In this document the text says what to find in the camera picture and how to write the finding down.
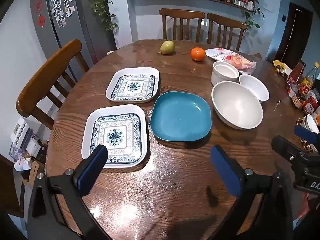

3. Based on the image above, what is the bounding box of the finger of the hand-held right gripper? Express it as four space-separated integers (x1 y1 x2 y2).
271 135 310 166
294 125 318 145

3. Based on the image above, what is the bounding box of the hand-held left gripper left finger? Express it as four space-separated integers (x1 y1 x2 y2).
27 144 113 240

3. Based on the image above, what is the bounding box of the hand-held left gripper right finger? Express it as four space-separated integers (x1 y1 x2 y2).
210 144 293 240

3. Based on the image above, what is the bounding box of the blue patterned white square plate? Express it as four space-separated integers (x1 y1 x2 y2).
82 104 150 168
105 67 160 103

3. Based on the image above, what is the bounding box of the large white bowl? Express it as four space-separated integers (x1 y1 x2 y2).
211 81 264 130

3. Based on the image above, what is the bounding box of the small white bowl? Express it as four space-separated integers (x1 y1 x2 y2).
239 74 270 103

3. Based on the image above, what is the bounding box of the straight-sided white bowl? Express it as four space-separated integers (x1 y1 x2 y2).
211 61 240 87

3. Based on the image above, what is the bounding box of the person's right hand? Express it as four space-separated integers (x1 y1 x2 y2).
297 195 312 219

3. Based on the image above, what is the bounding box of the brown beaded mat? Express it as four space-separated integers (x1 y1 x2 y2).
296 118 314 152

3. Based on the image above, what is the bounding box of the cluster of condiment bottles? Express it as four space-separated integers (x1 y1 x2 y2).
286 59 320 115

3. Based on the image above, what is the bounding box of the pile of floor boxes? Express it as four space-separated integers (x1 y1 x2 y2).
9 130 48 180

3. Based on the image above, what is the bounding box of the yellow snack packet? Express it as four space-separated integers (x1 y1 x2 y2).
272 60 292 78

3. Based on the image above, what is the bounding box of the brown wooden cabinet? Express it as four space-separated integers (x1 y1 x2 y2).
0 152 24 218

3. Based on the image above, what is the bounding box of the dark brown door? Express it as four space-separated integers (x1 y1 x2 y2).
274 2 313 63

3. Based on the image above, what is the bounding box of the wooden chair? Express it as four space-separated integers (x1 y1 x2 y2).
206 13 247 52
159 8 206 42
16 39 90 130

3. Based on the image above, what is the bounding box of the plastic snack packet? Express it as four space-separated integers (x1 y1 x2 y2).
205 47 258 75

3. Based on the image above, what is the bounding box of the orange fruit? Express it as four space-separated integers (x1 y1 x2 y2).
190 47 206 62

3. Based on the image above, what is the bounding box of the trailing green plant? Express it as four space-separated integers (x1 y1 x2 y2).
245 0 265 32

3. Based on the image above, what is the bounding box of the green pear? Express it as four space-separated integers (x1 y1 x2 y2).
157 40 175 55

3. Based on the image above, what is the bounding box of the grey refrigerator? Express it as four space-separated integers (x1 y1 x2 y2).
29 0 117 65

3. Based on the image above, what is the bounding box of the hanging green plant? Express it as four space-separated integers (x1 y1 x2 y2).
85 0 119 34

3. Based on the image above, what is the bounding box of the group of fridge photos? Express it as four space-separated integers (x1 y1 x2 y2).
49 0 76 28

